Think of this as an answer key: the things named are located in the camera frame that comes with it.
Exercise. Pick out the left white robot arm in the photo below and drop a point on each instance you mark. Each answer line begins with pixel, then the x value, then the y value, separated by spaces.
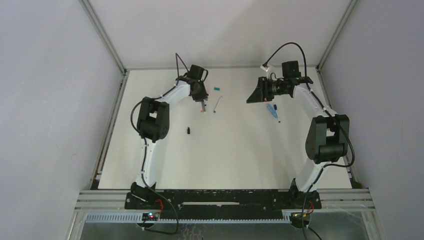
pixel 150 118

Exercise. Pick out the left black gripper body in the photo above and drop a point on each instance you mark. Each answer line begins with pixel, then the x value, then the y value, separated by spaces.
pixel 200 94

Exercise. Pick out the white pen green end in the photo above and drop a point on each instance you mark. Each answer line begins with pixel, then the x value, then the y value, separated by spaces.
pixel 217 104

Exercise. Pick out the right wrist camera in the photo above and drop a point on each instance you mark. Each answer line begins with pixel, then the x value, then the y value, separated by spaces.
pixel 269 69

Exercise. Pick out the white pen blue end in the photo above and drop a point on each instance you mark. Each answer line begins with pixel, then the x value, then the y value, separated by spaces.
pixel 277 113

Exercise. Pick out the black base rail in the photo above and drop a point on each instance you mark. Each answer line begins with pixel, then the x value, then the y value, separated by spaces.
pixel 221 204

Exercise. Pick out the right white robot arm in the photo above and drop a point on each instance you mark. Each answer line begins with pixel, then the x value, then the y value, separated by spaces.
pixel 327 139

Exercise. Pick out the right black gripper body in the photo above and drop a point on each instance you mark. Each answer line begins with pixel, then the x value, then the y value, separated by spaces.
pixel 263 89

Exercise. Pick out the light blue correction tape pen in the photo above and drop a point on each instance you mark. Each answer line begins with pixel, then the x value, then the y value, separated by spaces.
pixel 271 109

